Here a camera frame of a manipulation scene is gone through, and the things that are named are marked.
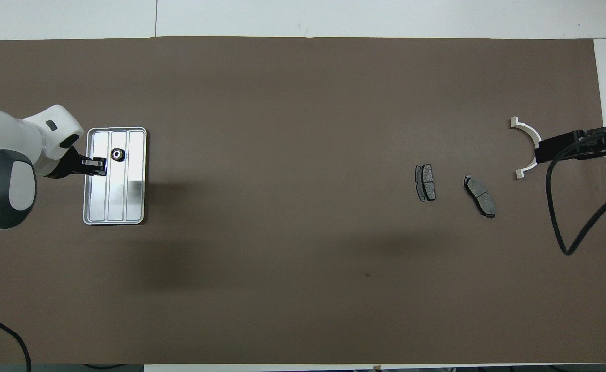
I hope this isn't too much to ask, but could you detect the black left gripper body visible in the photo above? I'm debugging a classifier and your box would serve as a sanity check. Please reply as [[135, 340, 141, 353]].
[[44, 146, 84, 179]]

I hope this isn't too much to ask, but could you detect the silver metal tray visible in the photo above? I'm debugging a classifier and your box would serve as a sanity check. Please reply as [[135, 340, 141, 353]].
[[82, 126, 148, 226]]

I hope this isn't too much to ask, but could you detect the irregular dark brake pad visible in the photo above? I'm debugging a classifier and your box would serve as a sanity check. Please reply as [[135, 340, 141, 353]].
[[463, 175, 496, 219]]

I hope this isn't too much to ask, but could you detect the rectangular dark brake pad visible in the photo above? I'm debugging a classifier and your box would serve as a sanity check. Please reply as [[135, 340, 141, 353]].
[[415, 164, 437, 203]]

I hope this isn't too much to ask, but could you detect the brown table mat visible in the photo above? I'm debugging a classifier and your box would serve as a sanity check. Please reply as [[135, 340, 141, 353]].
[[0, 36, 606, 365]]

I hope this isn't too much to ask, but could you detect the white half-ring bracket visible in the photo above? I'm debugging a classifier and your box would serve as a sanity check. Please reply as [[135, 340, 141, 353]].
[[510, 117, 548, 180]]

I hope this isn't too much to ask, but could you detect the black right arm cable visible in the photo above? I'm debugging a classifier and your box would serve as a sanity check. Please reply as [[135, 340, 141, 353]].
[[545, 129, 606, 256]]

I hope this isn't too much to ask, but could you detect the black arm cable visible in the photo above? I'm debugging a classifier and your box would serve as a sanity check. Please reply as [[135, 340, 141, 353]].
[[0, 313, 32, 372], [545, 129, 606, 256]]

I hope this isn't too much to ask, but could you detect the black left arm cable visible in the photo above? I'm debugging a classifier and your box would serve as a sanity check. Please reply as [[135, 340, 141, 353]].
[[0, 313, 32, 372]]

